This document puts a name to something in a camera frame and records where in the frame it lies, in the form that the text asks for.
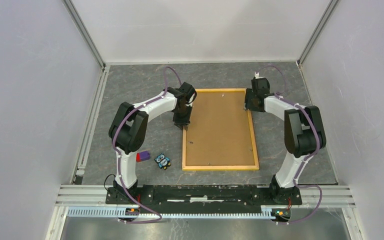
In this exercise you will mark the yellow wooden picture frame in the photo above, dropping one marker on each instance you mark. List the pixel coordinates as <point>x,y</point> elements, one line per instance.
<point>220,168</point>

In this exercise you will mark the aluminium corner post left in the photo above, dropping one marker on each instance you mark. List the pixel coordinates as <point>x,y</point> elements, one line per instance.
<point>74,14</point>

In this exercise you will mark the red purple block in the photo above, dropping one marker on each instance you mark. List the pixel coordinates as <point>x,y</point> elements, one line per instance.
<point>143,156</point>

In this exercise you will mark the brown cardboard backing board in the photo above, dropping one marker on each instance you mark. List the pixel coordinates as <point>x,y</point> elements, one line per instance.
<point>220,129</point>

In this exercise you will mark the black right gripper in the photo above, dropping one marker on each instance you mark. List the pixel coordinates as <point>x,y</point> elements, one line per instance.
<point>247,104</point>

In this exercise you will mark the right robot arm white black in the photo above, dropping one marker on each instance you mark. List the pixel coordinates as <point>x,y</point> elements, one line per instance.
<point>304,137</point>

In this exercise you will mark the blue owl figure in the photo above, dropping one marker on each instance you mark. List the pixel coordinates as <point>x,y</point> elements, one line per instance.
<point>163,161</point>

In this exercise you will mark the aluminium frame rail front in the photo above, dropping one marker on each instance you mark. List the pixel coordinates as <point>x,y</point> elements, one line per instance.
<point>82,213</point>

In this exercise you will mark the aluminium corner post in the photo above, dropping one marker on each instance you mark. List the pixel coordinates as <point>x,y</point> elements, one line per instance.
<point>74,14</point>
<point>317,31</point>

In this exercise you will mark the aluminium corner post right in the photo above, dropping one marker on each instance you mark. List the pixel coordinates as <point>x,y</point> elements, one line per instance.
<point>317,31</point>

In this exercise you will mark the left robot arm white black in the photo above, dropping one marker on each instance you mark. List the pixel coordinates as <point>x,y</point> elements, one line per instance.
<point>129,126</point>

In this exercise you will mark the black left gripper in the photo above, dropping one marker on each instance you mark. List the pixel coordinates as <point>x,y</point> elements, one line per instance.
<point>185,122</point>

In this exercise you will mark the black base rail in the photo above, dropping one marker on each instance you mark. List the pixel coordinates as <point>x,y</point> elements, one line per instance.
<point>197,199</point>

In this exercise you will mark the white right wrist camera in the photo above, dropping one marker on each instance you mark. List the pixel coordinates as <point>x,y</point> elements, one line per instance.
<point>257,75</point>

